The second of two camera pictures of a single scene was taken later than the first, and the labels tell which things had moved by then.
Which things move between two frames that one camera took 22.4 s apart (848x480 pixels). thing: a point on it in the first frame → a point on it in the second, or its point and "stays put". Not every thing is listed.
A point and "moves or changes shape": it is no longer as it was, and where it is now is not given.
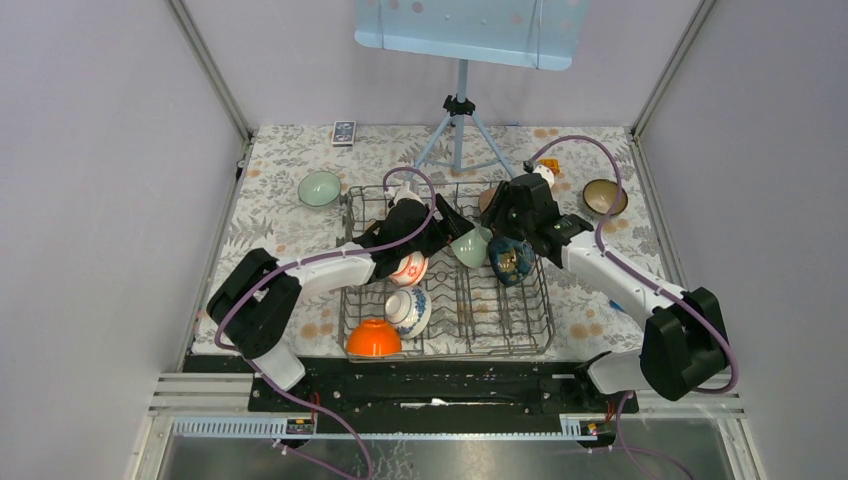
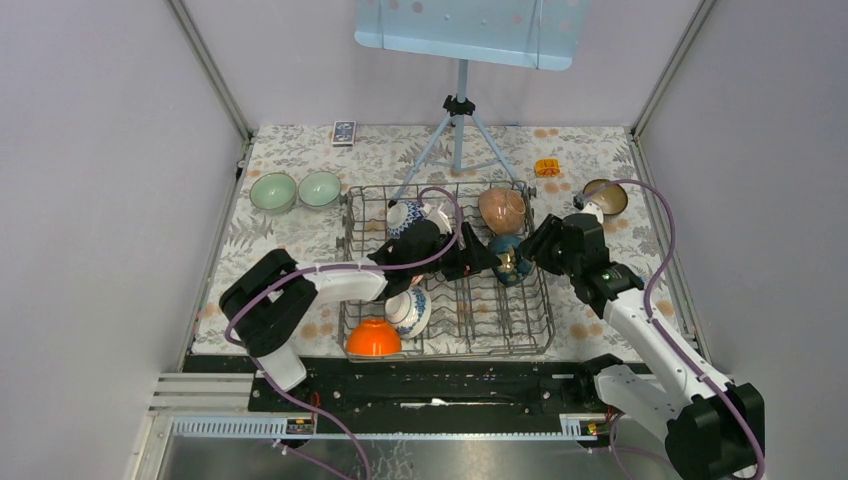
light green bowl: [471, 248] moves or changes shape
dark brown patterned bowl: [600, 195] stays put
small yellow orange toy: [552, 163] stays put
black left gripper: [453, 227] → [475, 255]
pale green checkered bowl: [319, 188] stays put
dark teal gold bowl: [512, 259] stays put
